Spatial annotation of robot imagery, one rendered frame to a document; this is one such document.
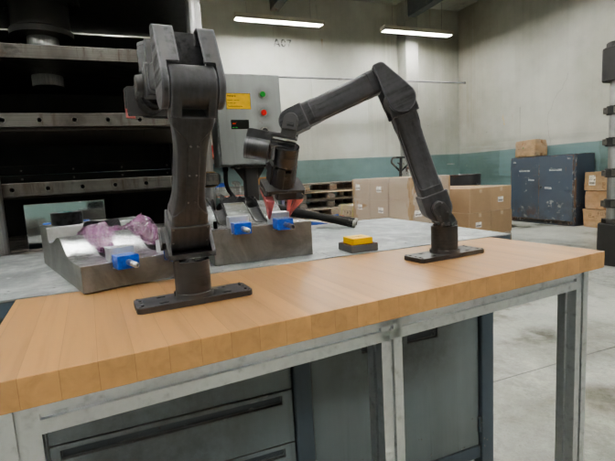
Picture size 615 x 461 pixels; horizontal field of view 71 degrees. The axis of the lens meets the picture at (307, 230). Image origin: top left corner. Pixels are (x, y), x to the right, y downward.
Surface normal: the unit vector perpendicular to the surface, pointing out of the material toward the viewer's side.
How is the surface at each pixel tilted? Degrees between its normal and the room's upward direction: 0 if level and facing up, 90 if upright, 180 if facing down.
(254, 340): 90
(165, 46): 63
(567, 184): 90
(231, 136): 90
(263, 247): 90
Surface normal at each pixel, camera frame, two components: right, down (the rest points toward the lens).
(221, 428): 0.37, 0.10
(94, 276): 0.62, 0.07
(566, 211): -0.92, 0.11
